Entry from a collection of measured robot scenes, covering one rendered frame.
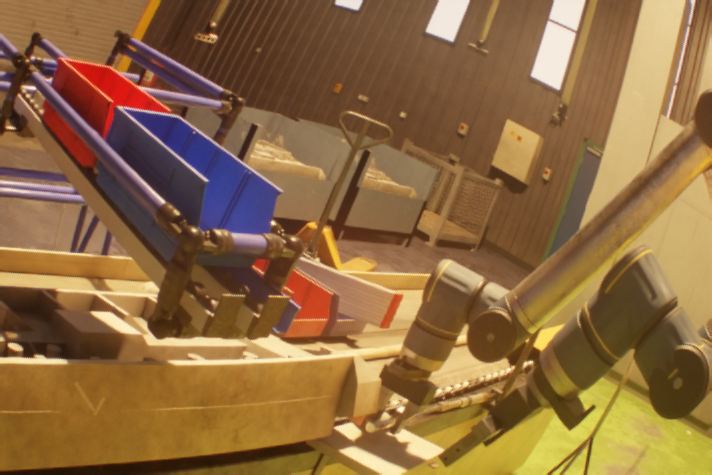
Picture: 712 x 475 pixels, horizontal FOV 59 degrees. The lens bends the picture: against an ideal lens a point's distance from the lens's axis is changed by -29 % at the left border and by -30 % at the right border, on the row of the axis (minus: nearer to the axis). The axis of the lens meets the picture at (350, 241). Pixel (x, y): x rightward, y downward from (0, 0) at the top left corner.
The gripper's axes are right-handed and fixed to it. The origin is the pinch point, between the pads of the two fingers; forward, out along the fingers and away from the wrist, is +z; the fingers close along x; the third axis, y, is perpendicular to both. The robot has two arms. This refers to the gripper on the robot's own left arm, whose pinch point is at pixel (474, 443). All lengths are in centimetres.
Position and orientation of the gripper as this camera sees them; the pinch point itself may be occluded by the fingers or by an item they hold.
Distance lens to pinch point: 114.3
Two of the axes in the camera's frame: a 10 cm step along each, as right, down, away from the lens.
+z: -6.4, 6.5, 4.2
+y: -5.3, -7.6, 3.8
